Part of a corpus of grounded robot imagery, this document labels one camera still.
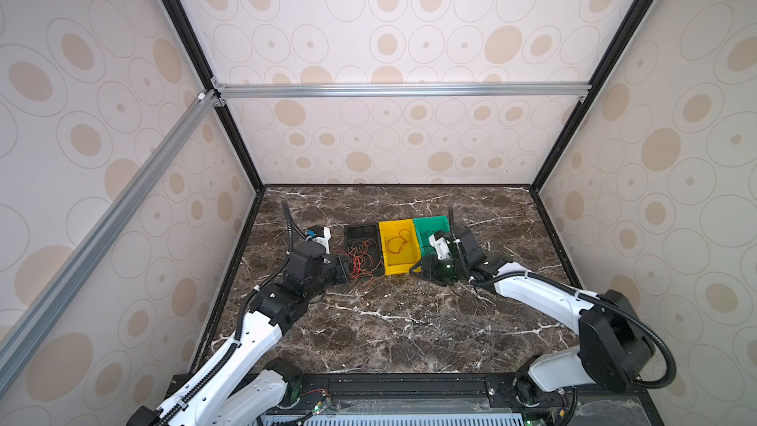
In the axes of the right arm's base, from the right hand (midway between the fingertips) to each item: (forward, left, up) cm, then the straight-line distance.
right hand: (414, 272), depth 83 cm
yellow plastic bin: (+7, +5, -8) cm, 12 cm away
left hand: (-1, +15, +11) cm, 18 cm away
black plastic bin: (+24, +19, -13) cm, 34 cm away
